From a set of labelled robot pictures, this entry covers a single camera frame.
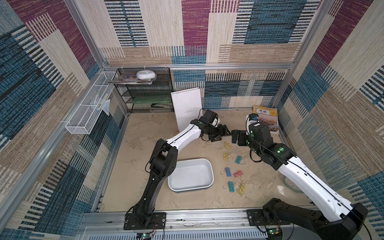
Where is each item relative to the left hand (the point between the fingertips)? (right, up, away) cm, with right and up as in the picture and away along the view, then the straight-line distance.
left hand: (226, 134), depth 90 cm
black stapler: (-46, +20, +20) cm, 54 cm away
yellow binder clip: (+6, -28, -8) cm, 30 cm away
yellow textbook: (+37, +12, +26) cm, 47 cm away
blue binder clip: (0, -21, -1) cm, 21 cm away
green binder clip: (+1, -28, -7) cm, 28 cm away
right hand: (+3, +3, -15) cm, 15 cm away
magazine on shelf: (-57, +33, +1) cm, 65 cm away
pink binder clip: (+6, -22, -3) cm, 23 cm away
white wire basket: (-86, +9, +2) cm, 87 cm away
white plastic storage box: (-21, -24, +1) cm, 32 cm away
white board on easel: (-23, +17, +2) cm, 29 cm away
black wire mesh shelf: (-54, +30, +19) cm, 65 cm away
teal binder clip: (+8, -15, +3) cm, 18 cm away
